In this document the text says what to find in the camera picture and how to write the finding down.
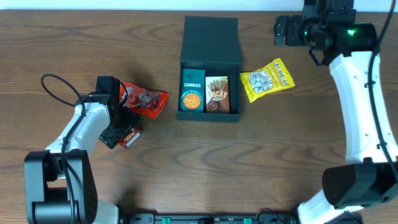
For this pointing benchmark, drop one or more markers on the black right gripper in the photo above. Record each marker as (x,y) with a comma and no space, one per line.
(293,22)

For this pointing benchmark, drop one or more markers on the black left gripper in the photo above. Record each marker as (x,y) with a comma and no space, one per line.
(132,119)

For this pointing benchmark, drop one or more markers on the red Hello Panda box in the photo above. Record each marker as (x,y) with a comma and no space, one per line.
(132,135)

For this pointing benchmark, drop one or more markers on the teal Chunkies cookie box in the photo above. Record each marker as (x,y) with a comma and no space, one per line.
(192,88)

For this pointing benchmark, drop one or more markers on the Pocky chocolate stick box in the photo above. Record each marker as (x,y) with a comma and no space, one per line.
(217,94)

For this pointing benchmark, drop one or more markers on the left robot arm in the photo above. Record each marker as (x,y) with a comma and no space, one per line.
(59,183)

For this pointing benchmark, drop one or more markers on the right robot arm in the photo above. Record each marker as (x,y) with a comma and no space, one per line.
(369,177)

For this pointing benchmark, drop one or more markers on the red Hacks candy bag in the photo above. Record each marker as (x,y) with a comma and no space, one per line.
(141,101)

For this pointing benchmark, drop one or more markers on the yellow Hacks candy bag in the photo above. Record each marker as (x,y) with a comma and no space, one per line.
(270,78)

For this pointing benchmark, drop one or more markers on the dark green open box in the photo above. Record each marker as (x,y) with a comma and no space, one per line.
(212,44)

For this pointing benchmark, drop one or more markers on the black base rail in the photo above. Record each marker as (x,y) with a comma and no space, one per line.
(260,218)

